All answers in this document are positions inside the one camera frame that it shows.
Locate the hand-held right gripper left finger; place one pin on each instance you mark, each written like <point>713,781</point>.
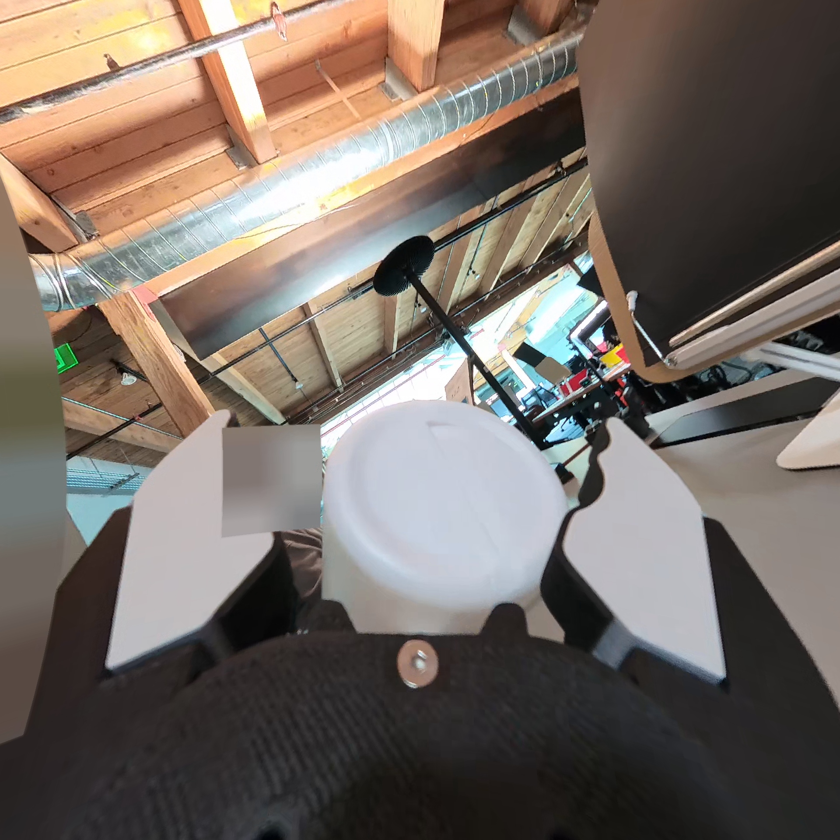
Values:
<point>170,558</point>

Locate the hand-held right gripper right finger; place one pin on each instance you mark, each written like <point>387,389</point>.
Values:
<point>656,564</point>

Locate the white water bottle black cap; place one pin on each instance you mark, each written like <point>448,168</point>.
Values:
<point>446,505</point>

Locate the yellow box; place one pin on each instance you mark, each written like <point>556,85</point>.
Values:
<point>611,355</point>

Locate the green exit sign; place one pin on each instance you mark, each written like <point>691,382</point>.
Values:
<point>64,359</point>

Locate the dark metal beam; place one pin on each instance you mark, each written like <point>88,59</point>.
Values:
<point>341,256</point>

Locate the black floor lamp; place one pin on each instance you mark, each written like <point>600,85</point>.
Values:
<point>405,262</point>

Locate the black sheet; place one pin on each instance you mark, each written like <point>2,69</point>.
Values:
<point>709,164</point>

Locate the silver air duct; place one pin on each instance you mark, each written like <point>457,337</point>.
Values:
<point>262,197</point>

